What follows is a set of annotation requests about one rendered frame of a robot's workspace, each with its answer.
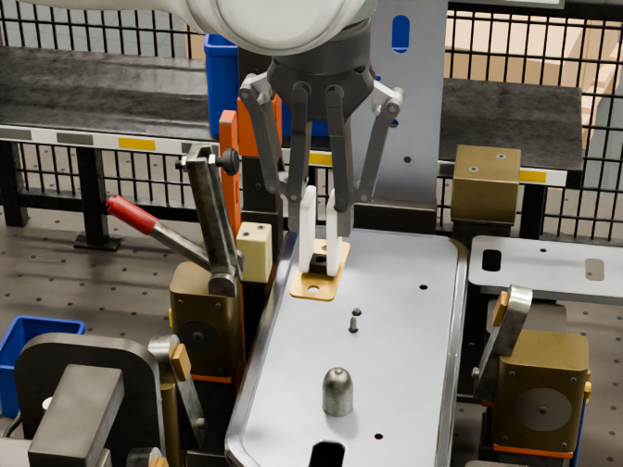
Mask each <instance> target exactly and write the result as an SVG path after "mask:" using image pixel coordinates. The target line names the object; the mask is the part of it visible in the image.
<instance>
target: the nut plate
mask: <svg viewBox="0 0 623 467"><path fill-rule="evenodd" d="M325 247H326V240H323V239H314V253H312V256H311V261H310V268H309V270H308V272H306V273H305V272H300V271H299V267H298V270H297V273H296V275H295V278H294V281H293V283H292V285H291V288H290V291H289V294H290V295H291V296H292V297H294V298H301V299H309V300H316V301H323V302H330V301H333V300H334V299H335V296H336V293H337V288H338V285H339V282H340V279H341V276H342V273H343V270H344V267H345V264H346V261H347V258H348V255H349V252H350V244H348V243H345V242H342V258H341V261H340V263H339V267H338V270H337V275H335V276H328V274H327V253H326V251H323V248H325ZM310 288H317V289H319V291H318V292H314V293H313V292H310V291H309V289H310Z"/></svg>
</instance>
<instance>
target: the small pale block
mask: <svg viewBox="0 0 623 467"><path fill-rule="evenodd" d="M236 249H237V250H239V251H241V252H242V253H243V255H244V257H245V271H244V272H241V273H242V279H241V281H240V283H241V284H242V297H243V323H244V348H245V369H246V366H247V363H248V357H249V354H250V350H251V348H252V345H253V341H254V338H255V335H256V332H257V329H258V326H259V322H260V319H261V314H262V311H263V308H264V304H265V301H266V297H267V295H268V292H269V277H270V274H271V270H272V266H273V261H272V226H271V224H263V223H253V222H242V223H241V226H240V229H239V232H238V235H237V237H236Z"/></svg>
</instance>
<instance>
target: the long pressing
mask: <svg viewBox="0 0 623 467"><path fill-rule="evenodd" d="M342 242H345V243H348V244H350V252H349V255H348V258H347V261H346V264H345V267H344V270H343V273H342V276H341V279H340V282H339V285H338V288H337V293H336V296H335V299H334V300H333V301H330V302H323V301H316V300H309V299H301V298H294V297H292V296H291V295H290V294H289V291H290V288H291V285H292V283H293V281H294V278H295V275H296V273H297V270H298V267H299V233H298V232H291V231H288V232H287V233H286V236H285V239H284V242H283V245H282V248H281V251H280V255H279V258H278V260H277V264H276V267H275V270H274V274H273V279H272V282H271V285H270V288H269V292H268V295H267V297H266V301H265V304H264V308H263V311H262V314H261V319H260V322H259V326H258V329H257V332H256V335H255V338H254V341H253V345H252V348H251V350H250V354H249V357H248V363H247V366H246V369H245V372H244V375H243V379H242V382H241V385H240V388H239V391H238V394H237V398H236V401H235V406H234V409H233V412H232V416H231V419H230V422H229V425H228V428H227V432H226V435H225V439H224V455H225V458H226V461H227V463H228V464H229V466H230V467H310V466H311V461H312V453H313V450H314V447H315V446H316V445H318V444H332V445H339V446H341V447H343V449H344V453H343V458H342V462H341V467H450V463H451V445H452V436H453V426H454V417H455V408H456V399H457V389H458V380H459V371H460V361H461V352H462V343H463V333H464V315H465V306H466V297H467V287H468V276H469V268H470V253H469V250H468V249H467V248H466V246H464V245H463V244H462V243H460V242H459V241H457V240H455V239H452V238H450V237H447V236H441V235H432V234H421V233H401V232H391V231H379V230H369V229H359V228H352V230H351V233H350V236H349V237H342ZM421 285H425V286H427V289H426V290H422V289H420V288H419V287H420V286H421ZM355 308H359V309H360V312H361V313H362V315H360V316H353V315H352V314H351V313H352V312H353V310H354V309H355ZM351 317H355V318H356V320H357V329H358V330H359V331H358V332H357V333H350V332H349V331H348V329H349V328H350V318H351ZM335 367H341V368H344V369H345V370H347V371H348V372H349V374H350V376H351V379H352V382H353V410H352V412H351V413H350V414H348V415H346V416H343V417H333V416H329V415H327V414H326V413H324V412H323V410H322V385H323V379H324V376H325V375H326V373H327V372H328V371H329V370H330V369H332V368H335ZM375 435H382V436H383V438H382V439H380V440H378V439H375Z"/></svg>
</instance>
